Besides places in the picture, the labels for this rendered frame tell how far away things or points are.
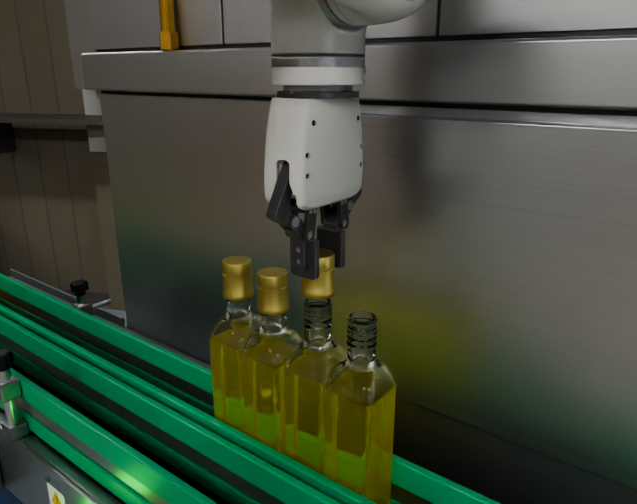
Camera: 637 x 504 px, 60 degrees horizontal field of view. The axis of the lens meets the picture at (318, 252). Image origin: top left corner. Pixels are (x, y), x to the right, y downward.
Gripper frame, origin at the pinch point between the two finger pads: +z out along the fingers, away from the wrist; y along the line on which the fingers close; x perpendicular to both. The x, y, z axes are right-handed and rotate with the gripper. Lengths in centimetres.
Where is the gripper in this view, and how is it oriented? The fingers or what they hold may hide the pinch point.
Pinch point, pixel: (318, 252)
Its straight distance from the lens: 55.3
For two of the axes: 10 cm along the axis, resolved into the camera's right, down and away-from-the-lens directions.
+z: 0.0, 9.5, 3.1
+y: -6.2, 2.4, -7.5
